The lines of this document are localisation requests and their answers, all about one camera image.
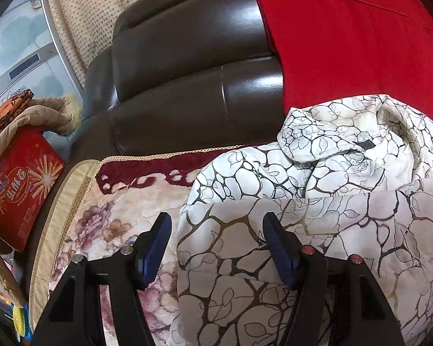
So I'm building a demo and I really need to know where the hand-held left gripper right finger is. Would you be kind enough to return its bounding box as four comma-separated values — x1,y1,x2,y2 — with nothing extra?
262,211,407,346

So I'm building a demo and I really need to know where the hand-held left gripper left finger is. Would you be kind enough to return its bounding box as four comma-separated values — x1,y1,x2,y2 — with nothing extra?
32,212,173,346

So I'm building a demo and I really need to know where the white vein-patterned padded jacket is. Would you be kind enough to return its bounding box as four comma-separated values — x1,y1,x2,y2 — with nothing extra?
169,94,433,346

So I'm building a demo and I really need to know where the floral sofa blanket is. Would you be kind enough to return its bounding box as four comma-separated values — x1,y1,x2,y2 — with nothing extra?
29,144,261,346

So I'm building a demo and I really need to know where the red printed box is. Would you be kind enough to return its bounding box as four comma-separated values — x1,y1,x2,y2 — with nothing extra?
0,127,66,253

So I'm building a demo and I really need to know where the blue yellow plastic toy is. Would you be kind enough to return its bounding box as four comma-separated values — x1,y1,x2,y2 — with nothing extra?
6,302,34,344

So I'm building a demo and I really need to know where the beige fur-trimmed bag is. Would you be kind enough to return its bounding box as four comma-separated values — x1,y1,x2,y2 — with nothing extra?
0,94,82,308

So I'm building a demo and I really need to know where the brown leather sofa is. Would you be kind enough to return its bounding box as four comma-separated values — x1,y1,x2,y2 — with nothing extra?
68,0,288,163

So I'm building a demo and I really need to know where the orange patterned cloth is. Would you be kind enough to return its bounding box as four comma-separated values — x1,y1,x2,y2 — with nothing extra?
0,89,35,145

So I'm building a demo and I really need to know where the red cloth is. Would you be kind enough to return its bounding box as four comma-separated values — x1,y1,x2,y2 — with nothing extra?
242,0,433,135

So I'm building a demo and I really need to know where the silver refrigerator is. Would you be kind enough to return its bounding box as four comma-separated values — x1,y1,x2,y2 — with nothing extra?
0,0,86,116

